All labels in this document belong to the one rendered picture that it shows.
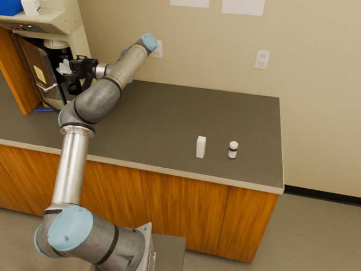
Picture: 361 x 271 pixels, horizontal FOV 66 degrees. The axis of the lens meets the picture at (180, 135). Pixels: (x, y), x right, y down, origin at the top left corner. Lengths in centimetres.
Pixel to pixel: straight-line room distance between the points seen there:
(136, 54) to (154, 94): 64
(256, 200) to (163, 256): 57
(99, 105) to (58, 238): 42
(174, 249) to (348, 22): 134
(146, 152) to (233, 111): 57
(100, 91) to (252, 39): 98
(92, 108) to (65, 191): 27
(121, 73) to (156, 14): 72
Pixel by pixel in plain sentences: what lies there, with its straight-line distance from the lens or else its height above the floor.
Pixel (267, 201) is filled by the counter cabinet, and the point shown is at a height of 79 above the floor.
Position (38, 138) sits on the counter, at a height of 94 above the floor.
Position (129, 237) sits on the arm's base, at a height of 118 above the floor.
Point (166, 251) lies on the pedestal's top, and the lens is 110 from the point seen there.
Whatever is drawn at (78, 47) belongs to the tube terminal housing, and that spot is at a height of 134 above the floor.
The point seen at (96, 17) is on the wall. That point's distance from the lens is 187.
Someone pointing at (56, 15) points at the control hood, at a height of 151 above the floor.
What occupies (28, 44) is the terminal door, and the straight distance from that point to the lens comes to 151.
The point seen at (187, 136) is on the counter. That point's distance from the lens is 146.
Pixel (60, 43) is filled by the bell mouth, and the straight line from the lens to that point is 155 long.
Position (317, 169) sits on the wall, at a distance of 233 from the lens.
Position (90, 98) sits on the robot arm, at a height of 140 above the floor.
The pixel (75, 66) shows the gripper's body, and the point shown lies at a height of 133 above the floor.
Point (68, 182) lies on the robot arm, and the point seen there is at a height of 123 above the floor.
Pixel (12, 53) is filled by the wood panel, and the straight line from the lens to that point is 171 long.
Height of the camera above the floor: 194
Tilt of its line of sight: 43 degrees down
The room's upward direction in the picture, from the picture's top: straight up
